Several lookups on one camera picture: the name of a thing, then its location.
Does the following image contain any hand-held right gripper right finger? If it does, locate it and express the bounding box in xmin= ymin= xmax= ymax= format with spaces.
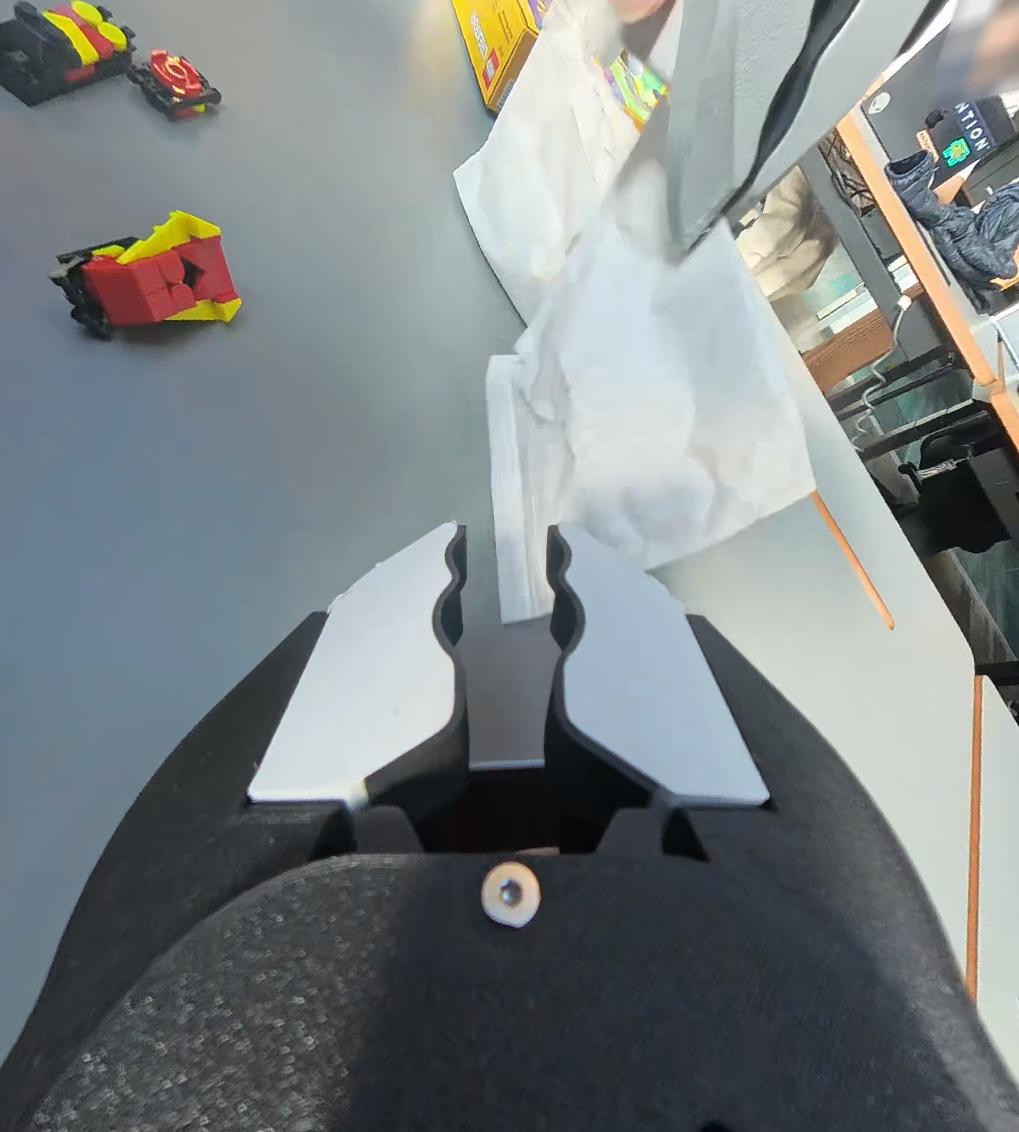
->
xmin=547 ymin=524 xmax=772 ymax=813

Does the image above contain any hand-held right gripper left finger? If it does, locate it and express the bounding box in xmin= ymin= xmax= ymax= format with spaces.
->
xmin=246 ymin=524 xmax=470 ymax=808

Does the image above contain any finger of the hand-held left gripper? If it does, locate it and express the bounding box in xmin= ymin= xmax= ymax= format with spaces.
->
xmin=718 ymin=1 xmax=938 ymax=252
xmin=657 ymin=1 xmax=832 ymax=270

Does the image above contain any torn printed white paper bag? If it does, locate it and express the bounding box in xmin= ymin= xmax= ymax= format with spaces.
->
xmin=451 ymin=15 xmax=655 ymax=323

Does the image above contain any large plain white paper bag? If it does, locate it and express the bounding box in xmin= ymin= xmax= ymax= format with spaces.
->
xmin=482 ymin=165 xmax=818 ymax=626

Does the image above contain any black red yellow lego build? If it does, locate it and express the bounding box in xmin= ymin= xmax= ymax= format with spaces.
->
xmin=48 ymin=208 xmax=243 ymax=343

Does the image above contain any long black studded lego strip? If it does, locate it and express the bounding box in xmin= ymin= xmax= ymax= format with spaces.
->
xmin=0 ymin=1 xmax=137 ymax=109

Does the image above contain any colourful cardboard lego box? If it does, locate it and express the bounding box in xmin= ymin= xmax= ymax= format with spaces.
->
xmin=450 ymin=1 xmax=673 ymax=137

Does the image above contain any black lego plate red wheel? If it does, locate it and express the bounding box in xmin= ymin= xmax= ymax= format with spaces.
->
xmin=128 ymin=48 xmax=226 ymax=123

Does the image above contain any dark blue jacket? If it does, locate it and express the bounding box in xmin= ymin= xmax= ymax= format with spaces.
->
xmin=879 ymin=147 xmax=1019 ymax=297

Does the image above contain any wooden plank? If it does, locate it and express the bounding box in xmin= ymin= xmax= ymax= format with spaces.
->
xmin=800 ymin=308 xmax=903 ymax=397

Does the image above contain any wood edged desk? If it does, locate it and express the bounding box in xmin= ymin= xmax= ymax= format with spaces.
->
xmin=825 ymin=103 xmax=1019 ymax=553

